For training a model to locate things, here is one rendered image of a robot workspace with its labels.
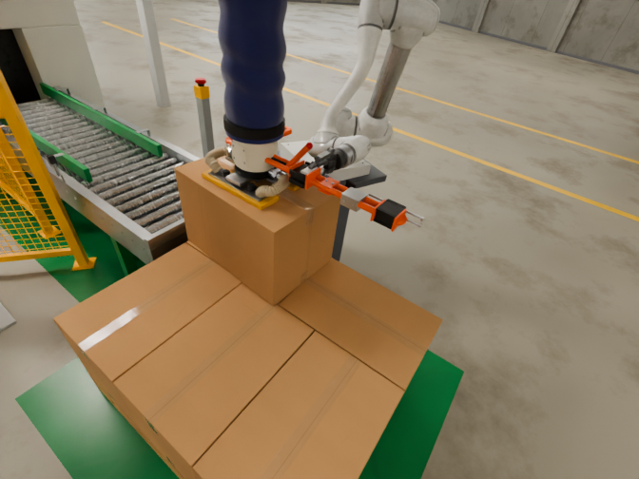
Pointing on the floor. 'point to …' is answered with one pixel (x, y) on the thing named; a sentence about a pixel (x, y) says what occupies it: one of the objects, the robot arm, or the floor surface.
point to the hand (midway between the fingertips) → (308, 175)
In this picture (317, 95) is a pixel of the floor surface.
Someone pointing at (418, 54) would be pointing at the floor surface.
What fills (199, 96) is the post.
